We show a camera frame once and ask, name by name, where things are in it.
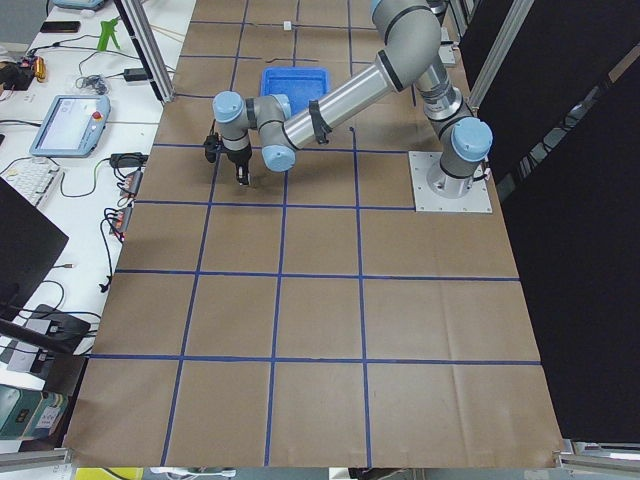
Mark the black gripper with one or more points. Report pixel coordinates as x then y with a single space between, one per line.
238 159

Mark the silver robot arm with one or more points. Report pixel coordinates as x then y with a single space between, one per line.
411 32

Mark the blue plastic tray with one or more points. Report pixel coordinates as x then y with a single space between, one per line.
299 84

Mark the black usb hub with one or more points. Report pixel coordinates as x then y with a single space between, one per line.
129 186

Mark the black power adapter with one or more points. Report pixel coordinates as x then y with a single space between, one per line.
135 75

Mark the wooden chopsticks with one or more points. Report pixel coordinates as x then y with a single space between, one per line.
168 33

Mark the brown paper table cover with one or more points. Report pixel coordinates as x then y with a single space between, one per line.
313 318

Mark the blue teach pendant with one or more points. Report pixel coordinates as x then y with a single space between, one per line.
72 126

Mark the white keyboard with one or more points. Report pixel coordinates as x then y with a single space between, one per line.
33 177

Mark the black monitor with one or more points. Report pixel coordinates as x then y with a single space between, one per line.
30 246

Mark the black smartphone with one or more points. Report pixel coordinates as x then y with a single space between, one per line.
54 27

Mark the aluminium frame post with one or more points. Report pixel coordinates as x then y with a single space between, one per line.
139 29

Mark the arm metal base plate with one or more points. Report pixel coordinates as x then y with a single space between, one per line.
436 192
447 52

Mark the green handled reach grabber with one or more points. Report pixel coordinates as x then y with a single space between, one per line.
108 35

